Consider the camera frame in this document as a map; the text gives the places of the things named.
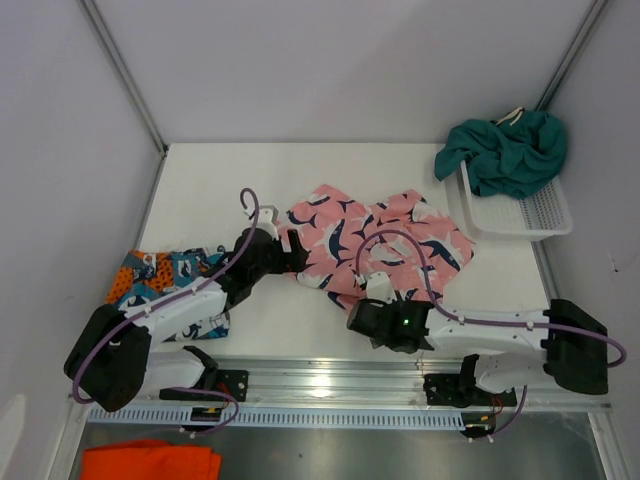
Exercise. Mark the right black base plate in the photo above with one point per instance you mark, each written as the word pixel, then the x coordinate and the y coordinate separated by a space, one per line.
pixel 449 390

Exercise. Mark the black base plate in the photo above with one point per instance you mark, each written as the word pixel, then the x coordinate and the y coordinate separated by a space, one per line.
pixel 230 382
pixel 449 390

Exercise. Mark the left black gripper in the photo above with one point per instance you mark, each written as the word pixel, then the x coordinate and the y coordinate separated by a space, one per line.
pixel 288 261

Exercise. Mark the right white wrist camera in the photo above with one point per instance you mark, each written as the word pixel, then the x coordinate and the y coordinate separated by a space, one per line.
pixel 378 287

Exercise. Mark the folded orange shorts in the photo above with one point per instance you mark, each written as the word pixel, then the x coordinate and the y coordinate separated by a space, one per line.
pixel 150 459

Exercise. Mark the pink patterned shorts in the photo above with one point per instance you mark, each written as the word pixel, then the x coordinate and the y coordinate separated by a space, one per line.
pixel 404 236

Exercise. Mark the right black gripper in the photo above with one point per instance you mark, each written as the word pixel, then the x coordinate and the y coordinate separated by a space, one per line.
pixel 396 305

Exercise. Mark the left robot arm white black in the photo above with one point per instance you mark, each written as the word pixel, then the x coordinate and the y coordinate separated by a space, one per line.
pixel 115 358

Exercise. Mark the teal green shorts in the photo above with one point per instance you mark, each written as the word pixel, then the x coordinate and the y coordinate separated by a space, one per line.
pixel 517 155

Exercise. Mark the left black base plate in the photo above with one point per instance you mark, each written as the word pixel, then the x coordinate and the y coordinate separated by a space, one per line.
pixel 230 382

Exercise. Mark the patterned orange blue shorts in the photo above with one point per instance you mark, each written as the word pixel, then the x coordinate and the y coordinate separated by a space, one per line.
pixel 147 276

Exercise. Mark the white plastic basket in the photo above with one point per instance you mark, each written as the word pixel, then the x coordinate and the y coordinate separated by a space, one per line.
pixel 502 218

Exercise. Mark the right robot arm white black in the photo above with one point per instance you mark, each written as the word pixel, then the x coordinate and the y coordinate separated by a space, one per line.
pixel 499 350

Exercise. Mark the white slotted cable duct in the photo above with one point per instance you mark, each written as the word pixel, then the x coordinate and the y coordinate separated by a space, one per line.
pixel 187 416

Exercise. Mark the aluminium mounting rail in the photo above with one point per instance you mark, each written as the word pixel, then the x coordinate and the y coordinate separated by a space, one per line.
pixel 282 383

